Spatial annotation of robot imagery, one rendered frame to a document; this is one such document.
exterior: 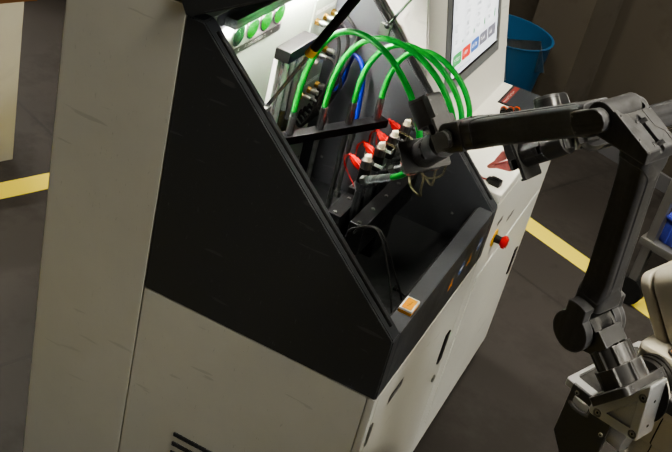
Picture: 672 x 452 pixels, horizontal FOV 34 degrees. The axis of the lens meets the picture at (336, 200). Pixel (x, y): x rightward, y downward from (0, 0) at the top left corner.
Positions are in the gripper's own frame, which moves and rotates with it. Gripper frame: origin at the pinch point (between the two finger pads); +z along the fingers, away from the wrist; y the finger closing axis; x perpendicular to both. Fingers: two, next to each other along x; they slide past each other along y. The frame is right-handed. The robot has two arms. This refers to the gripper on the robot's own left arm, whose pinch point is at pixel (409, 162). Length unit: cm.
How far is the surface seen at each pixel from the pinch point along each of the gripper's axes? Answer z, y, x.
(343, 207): 30.3, 6.9, 3.7
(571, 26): 236, -189, -76
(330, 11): 37, -4, -45
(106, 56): 8, 55, -35
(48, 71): 279, 48, -107
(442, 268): 19.7, -9.2, 22.9
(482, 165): 51, -39, -1
